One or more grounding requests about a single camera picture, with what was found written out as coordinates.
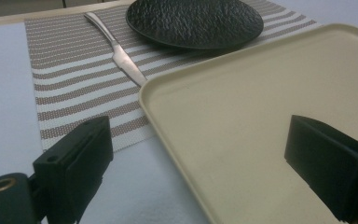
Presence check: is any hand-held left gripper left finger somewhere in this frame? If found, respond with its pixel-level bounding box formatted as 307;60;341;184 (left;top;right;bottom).
32;115;115;224

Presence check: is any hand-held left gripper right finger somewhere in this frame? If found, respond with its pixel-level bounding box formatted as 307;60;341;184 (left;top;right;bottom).
283;114;358;224

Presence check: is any striped woven placemat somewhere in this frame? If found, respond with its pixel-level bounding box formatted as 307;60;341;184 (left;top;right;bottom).
23;0;319;153

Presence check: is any beige plastic tray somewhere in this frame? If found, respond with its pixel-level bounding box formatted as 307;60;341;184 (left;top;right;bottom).
138;22;358;224

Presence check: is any silver table knife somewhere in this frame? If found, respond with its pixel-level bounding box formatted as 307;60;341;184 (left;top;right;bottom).
84;11;148;89

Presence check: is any black textured plate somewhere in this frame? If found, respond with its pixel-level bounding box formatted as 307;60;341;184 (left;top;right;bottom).
125;0;265;50

